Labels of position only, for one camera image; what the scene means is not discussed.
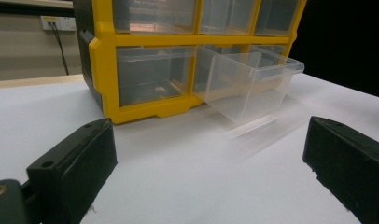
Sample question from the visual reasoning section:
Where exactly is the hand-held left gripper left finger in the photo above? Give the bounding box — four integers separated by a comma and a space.
26, 117, 119, 224

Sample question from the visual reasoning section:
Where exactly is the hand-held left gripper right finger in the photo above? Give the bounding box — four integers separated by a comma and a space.
302, 116, 379, 224

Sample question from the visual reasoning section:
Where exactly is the yellow drawer cabinet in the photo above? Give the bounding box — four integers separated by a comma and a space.
73, 0, 308, 125

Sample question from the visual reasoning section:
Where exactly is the clear plastic drawer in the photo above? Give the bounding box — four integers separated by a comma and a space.
199, 0, 258, 35
116, 46, 197, 107
248, 44, 288, 68
254, 0, 301, 36
192, 46, 305, 124
112, 0, 199, 35

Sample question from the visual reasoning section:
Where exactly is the black cable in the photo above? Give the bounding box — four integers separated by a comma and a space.
47, 21, 70, 77

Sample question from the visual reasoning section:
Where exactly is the white wall socket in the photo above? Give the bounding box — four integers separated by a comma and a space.
40, 15, 77, 32

